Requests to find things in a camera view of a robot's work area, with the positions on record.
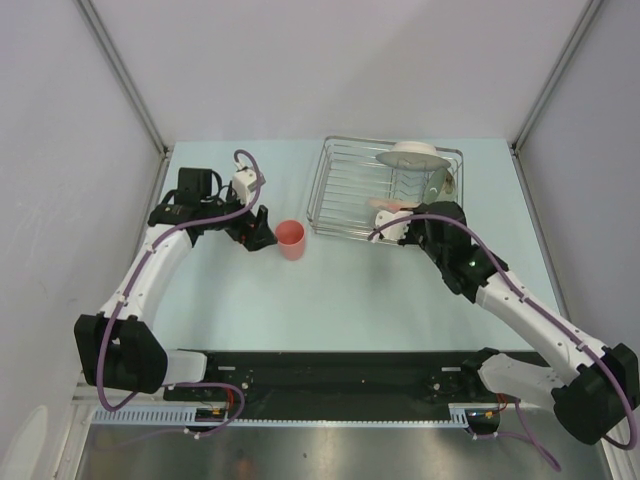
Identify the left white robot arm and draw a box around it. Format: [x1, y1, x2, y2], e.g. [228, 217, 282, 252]
[74, 166, 277, 400]

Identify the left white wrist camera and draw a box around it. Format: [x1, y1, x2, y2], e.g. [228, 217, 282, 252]
[231, 168, 265, 206]

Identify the purple cable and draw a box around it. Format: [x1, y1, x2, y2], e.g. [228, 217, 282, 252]
[97, 148, 264, 441]
[368, 213, 636, 472]

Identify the white slotted cable duct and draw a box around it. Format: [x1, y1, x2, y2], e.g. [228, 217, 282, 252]
[92, 405, 469, 429]

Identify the white deep plate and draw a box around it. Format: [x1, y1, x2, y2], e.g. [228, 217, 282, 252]
[375, 141, 451, 172]

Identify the right aluminium frame post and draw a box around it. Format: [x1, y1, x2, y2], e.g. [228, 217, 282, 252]
[510, 0, 607, 154]

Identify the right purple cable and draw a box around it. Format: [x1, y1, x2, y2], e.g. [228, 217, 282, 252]
[368, 213, 636, 472]

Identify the aluminium front rail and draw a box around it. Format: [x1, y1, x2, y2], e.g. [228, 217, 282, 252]
[69, 379, 616, 409]

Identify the pink plastic cup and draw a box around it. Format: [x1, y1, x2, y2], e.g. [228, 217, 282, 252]
[275, 220, 306, 261]

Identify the pink cream branch plate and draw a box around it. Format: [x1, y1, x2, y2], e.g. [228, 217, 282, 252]
[367, 198, 419, 212]

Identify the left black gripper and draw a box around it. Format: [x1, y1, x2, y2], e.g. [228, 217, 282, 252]
[201, 183, 277, 251]

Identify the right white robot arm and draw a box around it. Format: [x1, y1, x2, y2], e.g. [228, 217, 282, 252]
[393, 202, 639, 450]

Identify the metal wire dish rack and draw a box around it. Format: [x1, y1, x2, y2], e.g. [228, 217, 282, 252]
[306, 136, 432, 240]

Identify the left aluminium frame post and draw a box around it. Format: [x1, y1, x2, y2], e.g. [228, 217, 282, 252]
[73, 0, 169, 158]

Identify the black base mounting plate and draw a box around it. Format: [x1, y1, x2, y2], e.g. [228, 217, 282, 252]
[163, 351, 513, 422]

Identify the aluminium frame post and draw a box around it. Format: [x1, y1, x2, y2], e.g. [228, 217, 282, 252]
[510, 0, 607, 154]
[73, 0, 169, 158]

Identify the green ceramic bowl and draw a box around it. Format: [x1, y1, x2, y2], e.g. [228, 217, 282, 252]
[422, 168, 457, 204]

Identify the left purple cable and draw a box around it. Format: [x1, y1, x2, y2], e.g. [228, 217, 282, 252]
[97, 148, 264, 441]

